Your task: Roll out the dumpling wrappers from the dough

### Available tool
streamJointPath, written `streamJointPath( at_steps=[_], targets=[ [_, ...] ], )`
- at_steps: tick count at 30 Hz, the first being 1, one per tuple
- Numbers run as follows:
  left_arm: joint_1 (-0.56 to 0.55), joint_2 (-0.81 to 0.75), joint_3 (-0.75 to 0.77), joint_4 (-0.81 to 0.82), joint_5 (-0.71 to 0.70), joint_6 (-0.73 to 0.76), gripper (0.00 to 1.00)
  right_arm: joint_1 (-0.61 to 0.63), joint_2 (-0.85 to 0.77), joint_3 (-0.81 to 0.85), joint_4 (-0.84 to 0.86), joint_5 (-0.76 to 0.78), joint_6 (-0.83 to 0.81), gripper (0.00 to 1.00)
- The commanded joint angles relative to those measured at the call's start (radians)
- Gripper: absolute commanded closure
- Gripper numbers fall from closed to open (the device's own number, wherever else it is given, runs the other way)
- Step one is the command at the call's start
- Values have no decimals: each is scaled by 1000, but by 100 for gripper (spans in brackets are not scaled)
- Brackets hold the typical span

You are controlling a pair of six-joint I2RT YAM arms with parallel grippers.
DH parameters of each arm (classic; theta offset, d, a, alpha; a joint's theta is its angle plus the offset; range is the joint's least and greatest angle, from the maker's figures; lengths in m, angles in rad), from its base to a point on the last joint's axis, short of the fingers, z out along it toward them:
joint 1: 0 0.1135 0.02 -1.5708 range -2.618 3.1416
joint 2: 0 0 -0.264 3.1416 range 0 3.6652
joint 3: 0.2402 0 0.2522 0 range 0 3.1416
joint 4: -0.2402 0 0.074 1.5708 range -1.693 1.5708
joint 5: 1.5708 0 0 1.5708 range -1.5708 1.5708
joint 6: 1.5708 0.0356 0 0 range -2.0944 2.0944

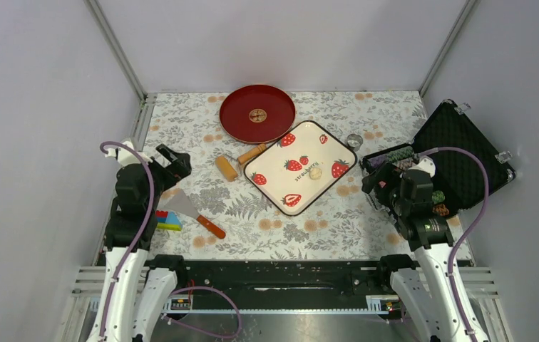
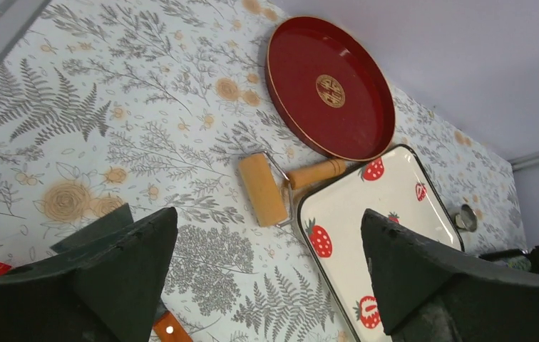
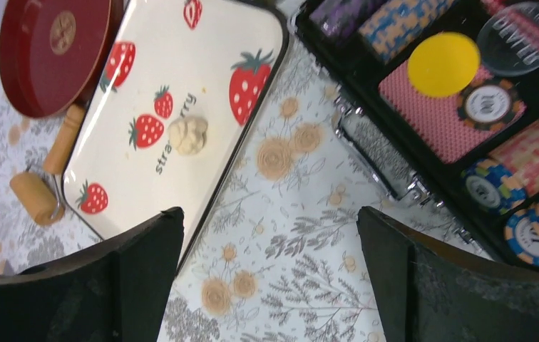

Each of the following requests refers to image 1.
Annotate colourful toy block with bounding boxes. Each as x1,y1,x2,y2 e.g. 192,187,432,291
155,210,183,232

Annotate round red tray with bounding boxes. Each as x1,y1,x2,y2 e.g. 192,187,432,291
219,85,296,145

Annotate metal scraper orange handle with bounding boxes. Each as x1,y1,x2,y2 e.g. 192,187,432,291
165,190,226,239

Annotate wooden dough roller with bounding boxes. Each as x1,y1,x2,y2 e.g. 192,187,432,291
215,143,267,182

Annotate strawberry pattern rectangular tray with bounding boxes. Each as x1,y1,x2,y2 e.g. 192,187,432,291
244,120,358,217

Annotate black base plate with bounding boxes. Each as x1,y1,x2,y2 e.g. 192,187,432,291
143,258,424,313

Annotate small dough ball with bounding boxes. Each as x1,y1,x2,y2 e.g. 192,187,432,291
309,167,322,180

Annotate black open chip case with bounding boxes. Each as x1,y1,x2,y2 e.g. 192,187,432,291
360,99,516,218

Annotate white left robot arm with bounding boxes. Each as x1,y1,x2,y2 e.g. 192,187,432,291
88,140,192,341

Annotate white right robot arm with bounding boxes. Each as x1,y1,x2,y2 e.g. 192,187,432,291
362,157,489,341

